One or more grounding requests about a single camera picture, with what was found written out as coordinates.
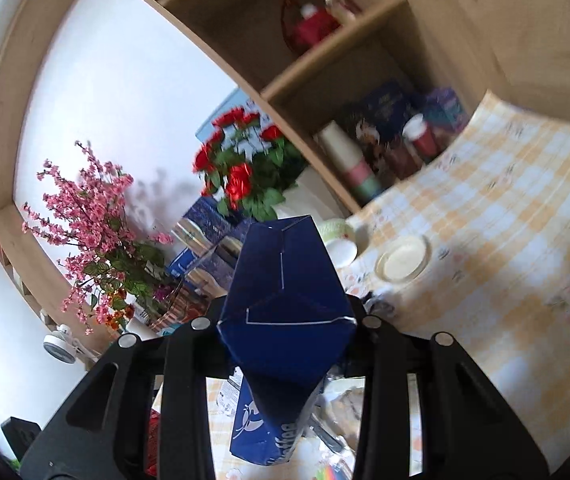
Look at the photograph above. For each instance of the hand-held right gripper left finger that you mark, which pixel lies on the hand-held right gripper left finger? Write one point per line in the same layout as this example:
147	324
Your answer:
192	360

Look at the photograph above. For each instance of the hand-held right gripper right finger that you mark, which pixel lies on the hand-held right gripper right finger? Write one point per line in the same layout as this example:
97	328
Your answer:
390	360

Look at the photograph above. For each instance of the dark blue carton box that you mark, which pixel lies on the dark blue carton box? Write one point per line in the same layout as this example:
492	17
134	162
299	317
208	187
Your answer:
285	310

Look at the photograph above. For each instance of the white paper cup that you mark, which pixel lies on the white paper cup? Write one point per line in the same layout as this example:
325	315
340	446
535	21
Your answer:
341	251

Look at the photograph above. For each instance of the white printed packet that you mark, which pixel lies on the white printed packet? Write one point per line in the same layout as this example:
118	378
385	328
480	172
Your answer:
225	395

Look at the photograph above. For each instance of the glass cup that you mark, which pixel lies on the glass cup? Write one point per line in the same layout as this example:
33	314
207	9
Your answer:
377	305

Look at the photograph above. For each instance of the clear plastic wrapper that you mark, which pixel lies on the clear plastic wrapper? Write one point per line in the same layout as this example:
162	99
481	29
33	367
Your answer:
345	400

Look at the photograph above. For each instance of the orange flowers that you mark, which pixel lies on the orange flowers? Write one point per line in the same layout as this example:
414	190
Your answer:
115	317

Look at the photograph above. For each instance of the white round dish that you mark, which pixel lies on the white round dish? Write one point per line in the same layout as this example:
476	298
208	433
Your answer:
403	258

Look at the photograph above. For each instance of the row of blue gift boxes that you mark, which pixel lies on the row of blue gift boxes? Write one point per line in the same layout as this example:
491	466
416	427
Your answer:
200	245

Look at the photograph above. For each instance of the pack of coloured markers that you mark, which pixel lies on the pack of coloured markers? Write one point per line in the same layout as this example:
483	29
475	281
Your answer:
335	472

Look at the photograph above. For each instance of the white desk fan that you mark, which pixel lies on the white desk fan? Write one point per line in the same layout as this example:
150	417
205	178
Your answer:
60	345

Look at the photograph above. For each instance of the green patterned paper bowl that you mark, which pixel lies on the green patterned paper bowl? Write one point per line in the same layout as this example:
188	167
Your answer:
337	230

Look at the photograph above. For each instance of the table with checkered yellow cloth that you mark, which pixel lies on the table with checkered yellow cloth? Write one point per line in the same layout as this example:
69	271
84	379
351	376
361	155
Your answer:
490	220

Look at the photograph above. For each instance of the pink blossom plant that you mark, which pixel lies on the pink blossom plant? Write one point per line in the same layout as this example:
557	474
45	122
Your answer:
95	210

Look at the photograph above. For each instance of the white flower wrap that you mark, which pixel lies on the white flower wrap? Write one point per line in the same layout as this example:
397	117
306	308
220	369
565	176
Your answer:
305	195

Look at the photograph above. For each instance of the red rose bouquet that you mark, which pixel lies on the red rose bouquet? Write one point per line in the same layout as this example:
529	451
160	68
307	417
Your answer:
240	180

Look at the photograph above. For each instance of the black case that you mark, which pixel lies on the black case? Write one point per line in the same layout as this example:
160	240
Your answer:
20	435

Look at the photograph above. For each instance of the stack of paper cups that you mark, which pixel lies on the stack of paper cups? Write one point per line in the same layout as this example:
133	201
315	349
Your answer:
350	160

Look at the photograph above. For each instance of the red cup with white lid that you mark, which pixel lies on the red cup with white lid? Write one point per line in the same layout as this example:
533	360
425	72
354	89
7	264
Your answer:
420	137

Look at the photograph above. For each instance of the dark blue printed box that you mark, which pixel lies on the dark blue printed box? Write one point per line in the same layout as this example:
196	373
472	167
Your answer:
375	120

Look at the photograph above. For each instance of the light blue board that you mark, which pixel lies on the light blue board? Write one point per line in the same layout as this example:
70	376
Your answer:
217	120

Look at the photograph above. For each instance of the purple box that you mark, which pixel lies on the purple box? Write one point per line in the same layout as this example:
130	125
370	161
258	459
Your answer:
445	107

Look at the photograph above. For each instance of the wooden shelf unit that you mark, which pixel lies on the wooden shelf unit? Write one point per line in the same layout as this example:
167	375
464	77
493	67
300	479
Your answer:
245	25

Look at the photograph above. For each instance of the red basket on shelf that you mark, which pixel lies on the red basket on shelf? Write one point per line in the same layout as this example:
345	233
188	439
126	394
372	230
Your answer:
312	27

